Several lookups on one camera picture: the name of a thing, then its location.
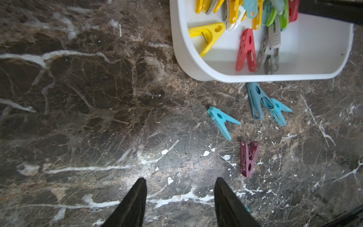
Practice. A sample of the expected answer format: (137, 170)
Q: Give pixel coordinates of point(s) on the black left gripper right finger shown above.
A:
(230, 211)

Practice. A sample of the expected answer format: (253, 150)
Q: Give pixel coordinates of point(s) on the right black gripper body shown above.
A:
(347, 11)

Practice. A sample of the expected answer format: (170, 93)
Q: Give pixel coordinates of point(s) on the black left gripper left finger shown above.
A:
(130, 212)

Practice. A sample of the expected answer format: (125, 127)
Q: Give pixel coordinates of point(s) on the red clothespin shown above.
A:
(293, 10)
(247, 52)

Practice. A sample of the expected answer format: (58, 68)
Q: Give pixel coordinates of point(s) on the green clothespin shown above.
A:
(284, 18)

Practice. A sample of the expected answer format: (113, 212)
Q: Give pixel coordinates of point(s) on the grey clothespin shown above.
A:
(212, 4)
(268, 55)

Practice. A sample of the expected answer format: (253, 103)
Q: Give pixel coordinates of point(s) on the white clothespin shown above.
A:
(225, 15)

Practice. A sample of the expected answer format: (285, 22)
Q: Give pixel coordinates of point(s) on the yellow clothespin pair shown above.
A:
(211, 33)

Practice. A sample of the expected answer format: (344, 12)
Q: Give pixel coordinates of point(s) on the pale teal clothespin bottom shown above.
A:
(266, 12)

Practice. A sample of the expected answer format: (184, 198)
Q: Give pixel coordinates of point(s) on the light blue clothespin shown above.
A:
(251, 7)

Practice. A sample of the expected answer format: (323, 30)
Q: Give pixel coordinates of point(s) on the white plastic storage box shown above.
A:
(312, 48)

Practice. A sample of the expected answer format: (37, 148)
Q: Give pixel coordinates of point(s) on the purple clothespin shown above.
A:
(248, 157)

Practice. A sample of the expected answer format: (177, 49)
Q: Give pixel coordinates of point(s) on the teal clothespin upper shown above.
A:
(220, 119)

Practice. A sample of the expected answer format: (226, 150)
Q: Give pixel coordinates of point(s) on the teal clothespin top right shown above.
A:
(277, 109)

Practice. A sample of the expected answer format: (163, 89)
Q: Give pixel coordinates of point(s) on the dark teal clothespin top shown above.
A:
(258, 98)

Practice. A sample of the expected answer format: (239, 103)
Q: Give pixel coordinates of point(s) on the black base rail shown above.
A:
(351, 219)

